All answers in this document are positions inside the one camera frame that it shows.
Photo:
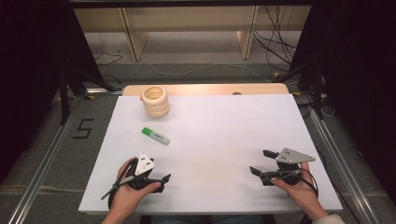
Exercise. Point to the black tripod stand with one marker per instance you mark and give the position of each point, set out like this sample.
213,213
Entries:
311,81
73,90

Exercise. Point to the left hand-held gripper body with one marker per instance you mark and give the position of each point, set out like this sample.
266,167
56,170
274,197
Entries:
144,165

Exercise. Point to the aluminium floor rail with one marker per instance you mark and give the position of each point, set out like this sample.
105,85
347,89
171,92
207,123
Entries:
37,174
342,168

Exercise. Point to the person's right hand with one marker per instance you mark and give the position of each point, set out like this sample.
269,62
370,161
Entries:
300,194

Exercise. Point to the light wooden shelf unit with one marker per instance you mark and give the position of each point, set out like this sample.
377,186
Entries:
186,18

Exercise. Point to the green highlighter pen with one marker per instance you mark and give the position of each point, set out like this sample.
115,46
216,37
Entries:
155,135

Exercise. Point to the dark curtain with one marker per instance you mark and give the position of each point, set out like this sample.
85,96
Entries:
31,77
358,77

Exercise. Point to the ribbed cream cup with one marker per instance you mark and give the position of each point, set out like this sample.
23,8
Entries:
155,101

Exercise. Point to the white table mat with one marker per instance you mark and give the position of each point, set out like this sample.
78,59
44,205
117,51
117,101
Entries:
211,140

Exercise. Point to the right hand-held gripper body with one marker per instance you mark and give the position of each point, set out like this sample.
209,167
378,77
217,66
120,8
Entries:
289,157

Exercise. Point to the person's left hand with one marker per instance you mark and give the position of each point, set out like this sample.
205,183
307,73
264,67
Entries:
129,196

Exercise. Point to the short aluminium rail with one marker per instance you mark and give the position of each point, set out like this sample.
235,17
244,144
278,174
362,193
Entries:
102,91

